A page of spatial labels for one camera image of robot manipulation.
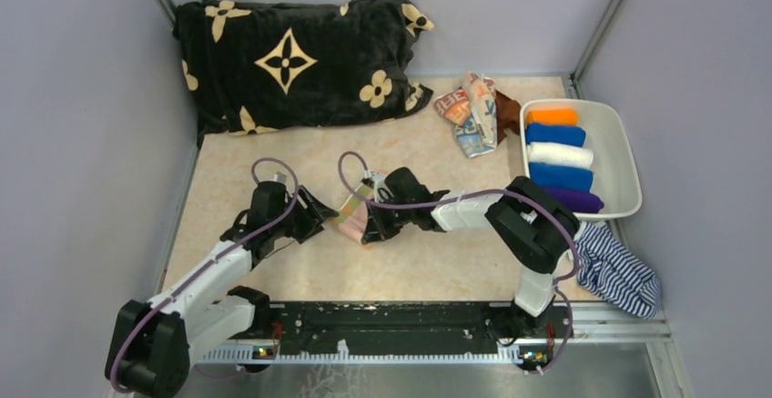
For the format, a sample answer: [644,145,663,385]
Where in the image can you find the orange blue patterned towel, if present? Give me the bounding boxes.
[432,72,498,158]

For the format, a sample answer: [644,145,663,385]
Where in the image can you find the white plastic bin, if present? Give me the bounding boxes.
[520,98,643,221]

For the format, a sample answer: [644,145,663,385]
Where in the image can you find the white rolled towel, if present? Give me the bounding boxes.
[526,142,594,169]

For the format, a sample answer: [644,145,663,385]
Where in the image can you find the blue rolled towel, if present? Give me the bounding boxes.
[528,163,594,191]
[524,122,586,148]

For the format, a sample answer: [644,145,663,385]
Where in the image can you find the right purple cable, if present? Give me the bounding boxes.
[337,151,582,376]

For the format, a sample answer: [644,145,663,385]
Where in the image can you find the black pillow with beige flowers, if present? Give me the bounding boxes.
[173,0,433,137]

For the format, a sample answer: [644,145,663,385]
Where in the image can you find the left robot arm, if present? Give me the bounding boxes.
[105,179,339,397]

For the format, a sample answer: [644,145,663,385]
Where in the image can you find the blue rolled towel upper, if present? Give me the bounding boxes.
[524,122,586,148]

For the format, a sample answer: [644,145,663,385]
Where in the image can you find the blue white striped towel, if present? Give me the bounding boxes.
[574,222,662,320]

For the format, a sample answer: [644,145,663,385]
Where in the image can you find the orange polka dot towel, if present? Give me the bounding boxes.
[331,182,383,245]

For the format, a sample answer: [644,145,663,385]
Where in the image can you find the purple rolled towel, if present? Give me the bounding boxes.
[544,187,604,214]

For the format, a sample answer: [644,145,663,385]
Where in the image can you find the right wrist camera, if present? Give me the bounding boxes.
[361,171,386,196]

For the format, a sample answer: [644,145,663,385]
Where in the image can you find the purple cable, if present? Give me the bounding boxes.
[337,151,582,376]
[108,157,301,393]

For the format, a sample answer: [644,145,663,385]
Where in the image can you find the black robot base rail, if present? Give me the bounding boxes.
[202,301,574,372]

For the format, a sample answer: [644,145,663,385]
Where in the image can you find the brown towel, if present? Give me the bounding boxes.
[495,91,521,144]

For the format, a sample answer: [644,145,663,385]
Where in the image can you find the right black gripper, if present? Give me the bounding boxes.
[362,193,414,243]

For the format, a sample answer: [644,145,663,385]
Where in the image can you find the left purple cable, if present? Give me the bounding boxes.
[108,157,301,393]

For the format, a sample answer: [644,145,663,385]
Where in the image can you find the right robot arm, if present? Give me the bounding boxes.
[361,168,580,341]

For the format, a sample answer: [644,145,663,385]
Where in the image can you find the orange rolled towel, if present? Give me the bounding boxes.
[525,108,579,127]

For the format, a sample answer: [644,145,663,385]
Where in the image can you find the blue rolled towel lower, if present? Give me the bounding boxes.
[528,163,594,191]

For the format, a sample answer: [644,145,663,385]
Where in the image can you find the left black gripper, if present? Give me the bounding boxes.
[270,185,339,244]

